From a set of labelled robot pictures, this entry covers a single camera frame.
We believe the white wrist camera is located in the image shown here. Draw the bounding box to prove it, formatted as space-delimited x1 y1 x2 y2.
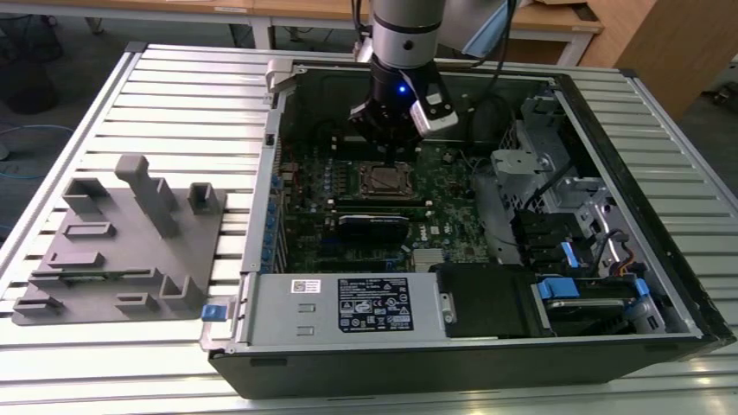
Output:
408 91 460 140

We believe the grey parts rack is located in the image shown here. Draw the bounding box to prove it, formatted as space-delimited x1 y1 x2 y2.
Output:
9 154 230 328

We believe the black office chair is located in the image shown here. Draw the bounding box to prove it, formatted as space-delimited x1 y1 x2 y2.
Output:
0 12 65 116

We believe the silver CPU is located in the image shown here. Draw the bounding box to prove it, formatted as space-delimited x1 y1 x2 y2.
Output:
370 168 403 189

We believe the hard disk in blue carrier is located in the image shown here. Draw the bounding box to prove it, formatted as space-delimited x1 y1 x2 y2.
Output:
533 276 657 336

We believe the green RAM stick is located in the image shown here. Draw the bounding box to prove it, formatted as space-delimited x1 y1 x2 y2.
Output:
56 270 128 284

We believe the green motherboard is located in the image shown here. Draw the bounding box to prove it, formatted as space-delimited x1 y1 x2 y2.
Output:
276 142 503 276

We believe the blue floor cable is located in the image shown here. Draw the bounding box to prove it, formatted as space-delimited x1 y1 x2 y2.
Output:
0 123 76 182

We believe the silver metal drive cage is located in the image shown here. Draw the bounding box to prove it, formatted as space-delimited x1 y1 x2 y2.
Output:
470 97 647 278

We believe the black graphics card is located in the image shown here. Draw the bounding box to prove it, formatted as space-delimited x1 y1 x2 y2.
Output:
336 212 411 248

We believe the grey power supply unit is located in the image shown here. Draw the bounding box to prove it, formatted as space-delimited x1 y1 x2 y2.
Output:
230 271 456 347

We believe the silver chipset heatsink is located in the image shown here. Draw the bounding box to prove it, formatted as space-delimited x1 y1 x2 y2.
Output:
411 248 451 265

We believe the wooden top desk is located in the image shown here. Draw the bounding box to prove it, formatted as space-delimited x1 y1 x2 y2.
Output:
0 0 272 51
252 0 606 67

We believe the black looped cable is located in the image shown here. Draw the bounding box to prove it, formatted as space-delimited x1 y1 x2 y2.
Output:
464 93 514 146

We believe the wooden cabinet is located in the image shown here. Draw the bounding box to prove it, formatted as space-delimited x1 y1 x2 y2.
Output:
578 0 738 118

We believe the grey case latch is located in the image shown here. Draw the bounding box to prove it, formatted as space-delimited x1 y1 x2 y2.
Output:
266 59 295 94

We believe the CPU socket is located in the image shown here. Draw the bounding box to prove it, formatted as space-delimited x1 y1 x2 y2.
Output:
355 160 420 201

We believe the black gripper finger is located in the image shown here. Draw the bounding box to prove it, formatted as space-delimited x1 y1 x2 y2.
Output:
384 145 414 167

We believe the black open PC case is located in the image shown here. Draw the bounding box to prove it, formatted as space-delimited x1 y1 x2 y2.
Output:
199 58 738 401

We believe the coloured power wire bundle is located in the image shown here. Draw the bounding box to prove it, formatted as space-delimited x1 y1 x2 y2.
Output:
611 254 641 278

